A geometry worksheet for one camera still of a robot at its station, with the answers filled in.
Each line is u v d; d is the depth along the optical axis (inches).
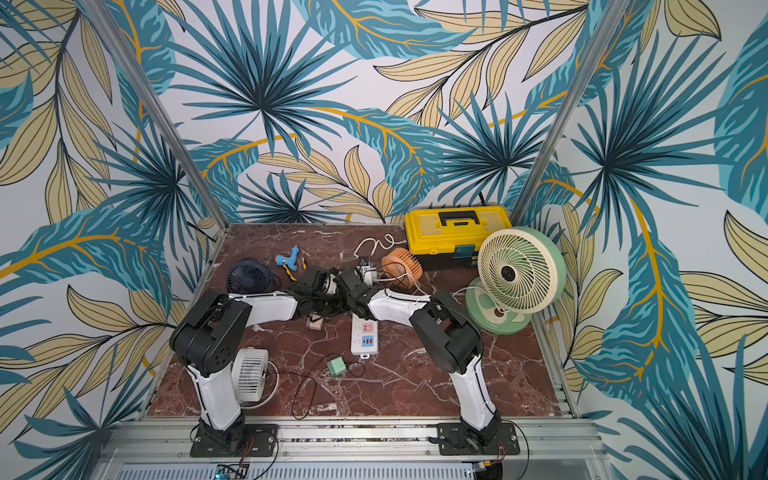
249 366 29.7
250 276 36.4
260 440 29.0
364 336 34.7
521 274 29.7
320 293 33.0
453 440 28.8
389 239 43.8
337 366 32.9
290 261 41.9
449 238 37.7
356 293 29.6
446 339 20.6
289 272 40.7
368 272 34.1
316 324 34.8
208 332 19.9
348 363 33.3
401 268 35.7
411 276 36.3
